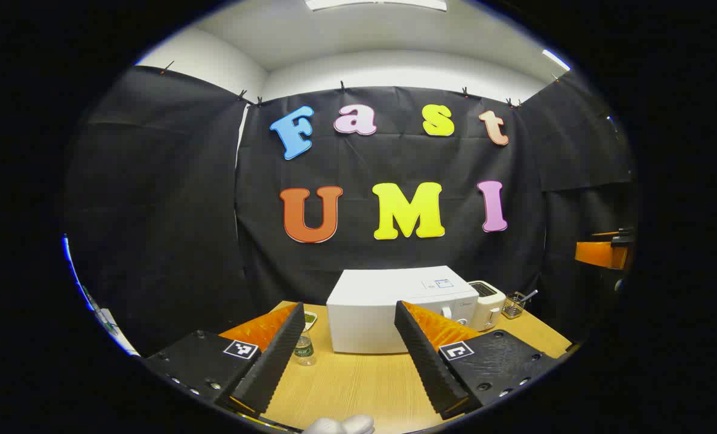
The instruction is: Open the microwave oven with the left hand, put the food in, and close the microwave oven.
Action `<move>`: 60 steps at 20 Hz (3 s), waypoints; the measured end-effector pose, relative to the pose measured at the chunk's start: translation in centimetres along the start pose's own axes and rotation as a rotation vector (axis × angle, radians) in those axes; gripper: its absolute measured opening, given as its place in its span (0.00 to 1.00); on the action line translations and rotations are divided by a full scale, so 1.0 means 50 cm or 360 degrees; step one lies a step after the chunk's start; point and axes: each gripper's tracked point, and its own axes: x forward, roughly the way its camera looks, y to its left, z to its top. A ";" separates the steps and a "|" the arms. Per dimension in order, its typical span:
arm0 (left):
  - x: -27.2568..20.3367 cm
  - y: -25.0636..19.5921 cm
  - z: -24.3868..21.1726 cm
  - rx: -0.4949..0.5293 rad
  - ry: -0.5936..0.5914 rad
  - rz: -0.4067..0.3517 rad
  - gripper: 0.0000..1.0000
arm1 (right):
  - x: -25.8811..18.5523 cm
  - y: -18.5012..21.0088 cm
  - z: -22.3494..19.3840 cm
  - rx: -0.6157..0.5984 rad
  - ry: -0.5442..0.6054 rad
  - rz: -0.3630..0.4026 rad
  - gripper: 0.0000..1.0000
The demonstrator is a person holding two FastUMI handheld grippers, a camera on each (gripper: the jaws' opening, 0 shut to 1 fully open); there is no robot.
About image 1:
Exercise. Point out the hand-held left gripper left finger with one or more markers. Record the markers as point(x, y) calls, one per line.
point(274, 367)

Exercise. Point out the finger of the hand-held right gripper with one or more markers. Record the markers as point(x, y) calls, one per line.
point(599, 254)
point(623, 238)

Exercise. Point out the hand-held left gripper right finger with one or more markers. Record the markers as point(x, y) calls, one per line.
point(430, 374)

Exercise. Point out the white microwave oven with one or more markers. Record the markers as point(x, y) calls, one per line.
point(370, 313)

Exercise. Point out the clear plastic bottle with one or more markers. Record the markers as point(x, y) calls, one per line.
point(304, 352)

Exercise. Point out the divided snack tray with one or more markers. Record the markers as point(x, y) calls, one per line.
point(310, 318)

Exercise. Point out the white rounded object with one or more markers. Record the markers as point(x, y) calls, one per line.
point(340, 425)

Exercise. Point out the white toaster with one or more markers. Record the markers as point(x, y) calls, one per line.
point(489, 307)

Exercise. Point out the white side desk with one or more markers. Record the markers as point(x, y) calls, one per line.
point(120, 340)

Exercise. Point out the black backdrop cloth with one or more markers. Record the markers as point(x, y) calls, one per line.
point(183, 211)

